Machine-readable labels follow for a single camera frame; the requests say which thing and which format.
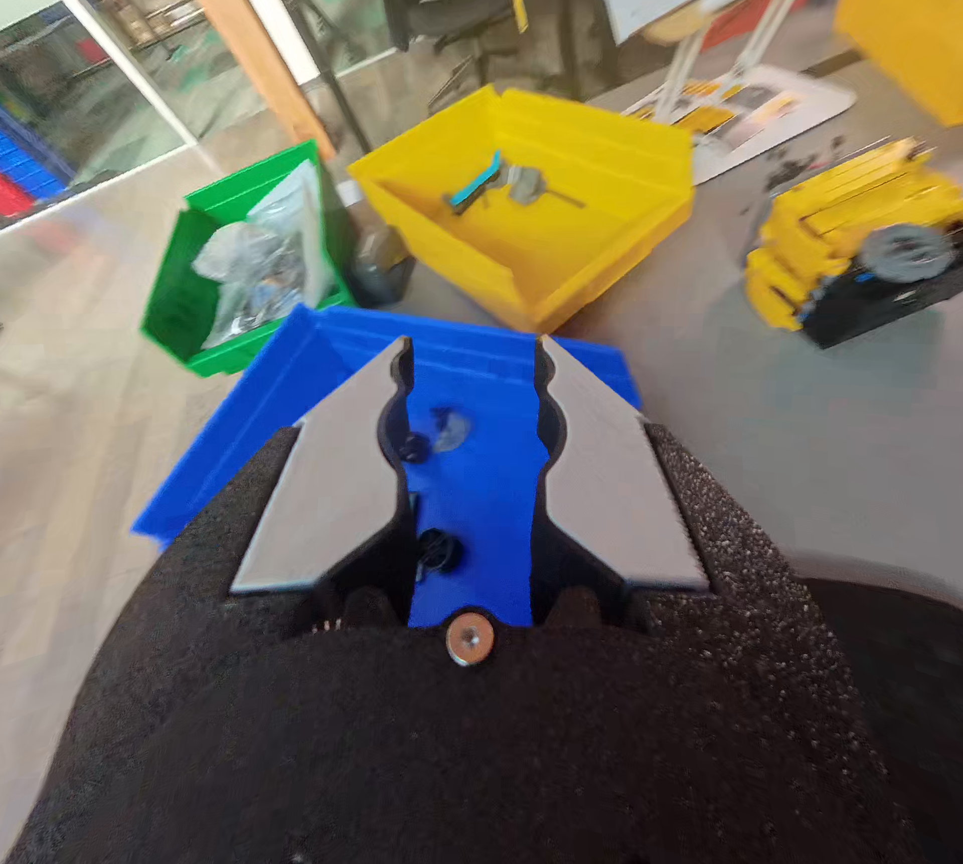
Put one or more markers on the green storage bin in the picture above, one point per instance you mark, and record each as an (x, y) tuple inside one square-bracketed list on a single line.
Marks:
[(173, 307)]

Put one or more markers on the blue plastic crate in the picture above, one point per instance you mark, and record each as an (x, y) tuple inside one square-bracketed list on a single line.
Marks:
[(30, 172)]

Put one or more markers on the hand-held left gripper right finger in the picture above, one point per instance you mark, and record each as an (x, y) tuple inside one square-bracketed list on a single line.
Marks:
[(617, 503)]

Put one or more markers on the blue storage bin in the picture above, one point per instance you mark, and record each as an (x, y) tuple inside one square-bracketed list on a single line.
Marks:
[(489, 503)]

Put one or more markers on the yellow lego vehicle model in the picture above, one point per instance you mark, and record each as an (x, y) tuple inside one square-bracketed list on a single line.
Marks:
[(812, 232)]

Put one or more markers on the cyan strip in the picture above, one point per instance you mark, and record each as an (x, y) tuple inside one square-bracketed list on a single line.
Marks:
[(474, 185)]

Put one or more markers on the clear plastic bag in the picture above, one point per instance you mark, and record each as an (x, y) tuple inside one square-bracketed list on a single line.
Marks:
[(256, 262)]

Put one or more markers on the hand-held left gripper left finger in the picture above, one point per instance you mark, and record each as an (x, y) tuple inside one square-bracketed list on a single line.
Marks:
[(323, 503)]

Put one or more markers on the black lego part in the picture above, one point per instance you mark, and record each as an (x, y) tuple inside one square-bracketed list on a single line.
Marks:
[(438, 552), (414, 446)]

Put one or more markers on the wooden post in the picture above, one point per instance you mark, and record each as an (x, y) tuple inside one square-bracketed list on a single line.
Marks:
[(226, 21)]

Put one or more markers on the black tripod stand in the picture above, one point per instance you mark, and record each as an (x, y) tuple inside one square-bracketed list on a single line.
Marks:
[(316, 44)]

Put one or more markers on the pile of small lego pins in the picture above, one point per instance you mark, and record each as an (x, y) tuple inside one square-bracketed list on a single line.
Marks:
[(797, 164)]

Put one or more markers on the thin black stick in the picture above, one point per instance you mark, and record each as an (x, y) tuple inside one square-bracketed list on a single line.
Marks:
[(566, 200)]

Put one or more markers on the lego sticker sheet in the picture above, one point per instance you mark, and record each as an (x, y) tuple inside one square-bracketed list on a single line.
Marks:
[(722, 112)]

